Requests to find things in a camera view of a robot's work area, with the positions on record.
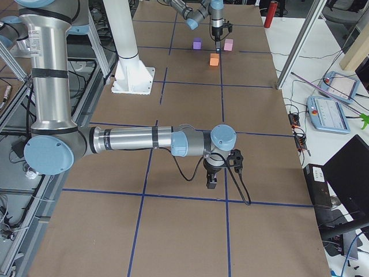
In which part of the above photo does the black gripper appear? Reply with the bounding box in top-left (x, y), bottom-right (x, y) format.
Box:
top-left (203, 152), bottom-right (227, 189)
top-left (210, 27), bottom-right (223, 52)

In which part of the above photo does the orange foam block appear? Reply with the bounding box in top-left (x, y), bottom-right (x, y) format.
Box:
top-left (209, 53), bottom-right (220, 66)

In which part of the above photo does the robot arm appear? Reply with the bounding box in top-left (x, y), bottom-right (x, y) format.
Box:
top-left (164, 0), bottom-right (224, 54)
top-left (15, 1), bottom-right (240, 189)

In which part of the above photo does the pink foam block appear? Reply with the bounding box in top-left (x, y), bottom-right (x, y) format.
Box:
top-left (224, 39), bottom-right (234, 51)

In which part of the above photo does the purple foam block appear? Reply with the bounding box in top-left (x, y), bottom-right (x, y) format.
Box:
top-left (193, 38), bottom-right (202, 50)

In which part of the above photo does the red cardboard tube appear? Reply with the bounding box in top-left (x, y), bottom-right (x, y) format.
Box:
top-left (264, 1), bottom-right (278, 28)

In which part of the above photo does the brown paper table cover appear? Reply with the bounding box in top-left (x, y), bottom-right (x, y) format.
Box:
top-left (28, 2), bottom-right (330, 276)

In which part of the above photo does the black box with label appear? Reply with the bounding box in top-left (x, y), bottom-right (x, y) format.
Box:
top-left (303, 164), bottom-right (332, 209)

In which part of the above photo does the near blue teach pendant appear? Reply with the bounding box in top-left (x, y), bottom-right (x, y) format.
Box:
top-left (307, 96), bottom-right (351, 134)

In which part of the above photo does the blue teach pendant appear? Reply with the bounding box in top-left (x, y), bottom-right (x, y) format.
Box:
top-left (318, 71), bottom-right (359, 104)
top-left (307, 96), bottom-right (351, 134)

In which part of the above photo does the far blue teach pendant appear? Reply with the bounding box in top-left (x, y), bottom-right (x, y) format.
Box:
top-left (318, 71), bottom-right (359, 104)

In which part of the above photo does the black monitor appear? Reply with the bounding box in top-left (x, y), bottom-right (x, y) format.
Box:
top-left (319, 134), bottom-right (369, 240)

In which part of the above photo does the grabber stick with green tip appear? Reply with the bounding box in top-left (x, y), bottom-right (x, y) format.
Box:
top-left (291, 72), bottom-right (368, 130)

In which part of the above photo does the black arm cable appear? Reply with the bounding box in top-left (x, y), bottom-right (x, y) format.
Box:
top-left (157, 147), bottom-right (252, 206)

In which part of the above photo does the aluminium frame post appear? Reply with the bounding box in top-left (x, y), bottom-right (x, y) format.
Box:
top-left (276, 0), bottom-right (326, 89)

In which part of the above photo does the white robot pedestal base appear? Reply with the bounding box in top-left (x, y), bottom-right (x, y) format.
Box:
top-left (103, 0), bottom-right (155, 95)

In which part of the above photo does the aluminium side frame rail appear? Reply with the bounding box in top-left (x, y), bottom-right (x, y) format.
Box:
top-left (0, 11), bottom-right (116, 277)

